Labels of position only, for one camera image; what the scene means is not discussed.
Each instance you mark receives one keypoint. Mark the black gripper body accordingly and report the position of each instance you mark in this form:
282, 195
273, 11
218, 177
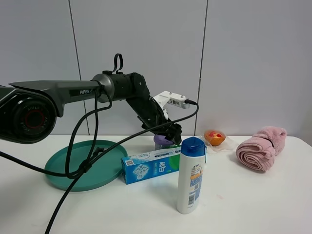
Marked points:
152, 117

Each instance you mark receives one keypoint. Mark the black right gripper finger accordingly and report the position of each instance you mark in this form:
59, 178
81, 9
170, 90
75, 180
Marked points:
161, 138

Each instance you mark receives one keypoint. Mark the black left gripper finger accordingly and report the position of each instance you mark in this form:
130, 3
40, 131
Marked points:
175, 137

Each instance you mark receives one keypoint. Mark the purple lidded air freshener jar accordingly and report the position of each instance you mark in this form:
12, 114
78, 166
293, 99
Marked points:
162, 143

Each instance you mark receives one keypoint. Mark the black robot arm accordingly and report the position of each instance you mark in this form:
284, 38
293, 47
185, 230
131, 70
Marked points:
29, 109

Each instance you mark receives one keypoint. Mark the white blue-capped shampoo bottle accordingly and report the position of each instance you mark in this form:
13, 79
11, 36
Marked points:
191, 167

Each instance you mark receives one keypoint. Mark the orange soap in clear wrapper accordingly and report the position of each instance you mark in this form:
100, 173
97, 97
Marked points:
216, 141

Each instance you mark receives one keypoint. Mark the blue green toothpaste box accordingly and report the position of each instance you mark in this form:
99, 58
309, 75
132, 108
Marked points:
150, 164

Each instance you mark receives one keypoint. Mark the green round plastic tray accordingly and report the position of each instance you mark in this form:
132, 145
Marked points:
102, 172

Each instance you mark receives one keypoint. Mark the rolled pink towel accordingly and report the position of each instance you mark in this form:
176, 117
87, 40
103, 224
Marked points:
259, 151

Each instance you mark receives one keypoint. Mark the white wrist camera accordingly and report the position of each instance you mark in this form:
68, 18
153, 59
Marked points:
174, 99

